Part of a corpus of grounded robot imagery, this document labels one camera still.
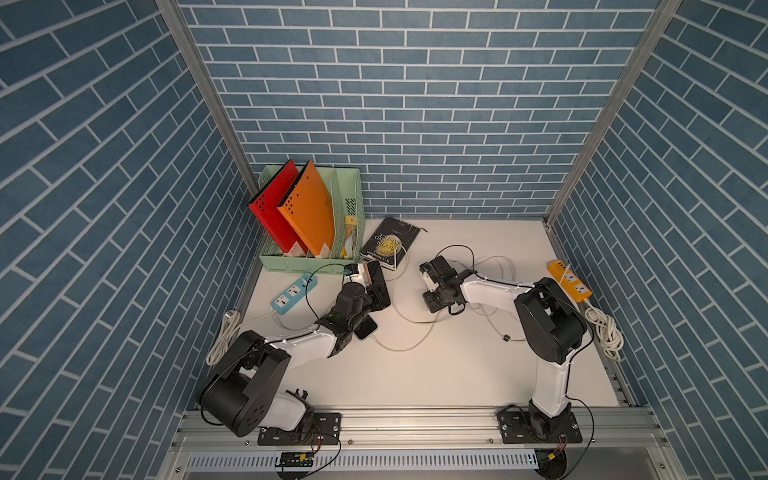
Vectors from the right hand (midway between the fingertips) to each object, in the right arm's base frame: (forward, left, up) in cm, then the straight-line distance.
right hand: (433, 300), depth 98 cm
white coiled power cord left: (-16, +63, 0) cm, 65 cm away
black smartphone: (-2, +18, +9) cm, 20 cm away
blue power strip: (+1, +43, +3) cm, 43 cm away
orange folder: (+21, +44, +19) cm, 52 cm away
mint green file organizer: (+30, +33, +19) cm, 48 cm away
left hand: (-3, +14, +12) cm, 18 cm away
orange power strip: (+9, -42, +7) cm, 44 cm away
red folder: (+11, +51, +28) cm, 60 cm away
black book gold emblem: (+22, +16, +3) cm, 27 cm away
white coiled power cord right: (-10, -52, +3) cm, 53 cm away
